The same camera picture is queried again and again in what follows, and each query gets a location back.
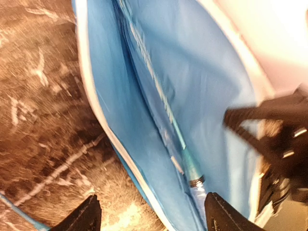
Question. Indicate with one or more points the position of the blue badminton racket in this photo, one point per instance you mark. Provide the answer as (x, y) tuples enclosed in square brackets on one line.
[(161, 112), (10, 207)]

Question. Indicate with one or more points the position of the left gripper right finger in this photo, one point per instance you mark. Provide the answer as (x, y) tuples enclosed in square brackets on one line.
[(221, 216)]

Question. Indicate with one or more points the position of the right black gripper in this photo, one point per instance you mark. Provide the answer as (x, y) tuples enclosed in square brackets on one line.
[(284, 151)]

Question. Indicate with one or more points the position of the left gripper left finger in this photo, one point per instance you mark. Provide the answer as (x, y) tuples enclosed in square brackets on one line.
[(86, 217)]

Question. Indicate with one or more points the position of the blue racket bag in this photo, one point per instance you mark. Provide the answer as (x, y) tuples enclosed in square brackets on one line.
[(203, 67)]

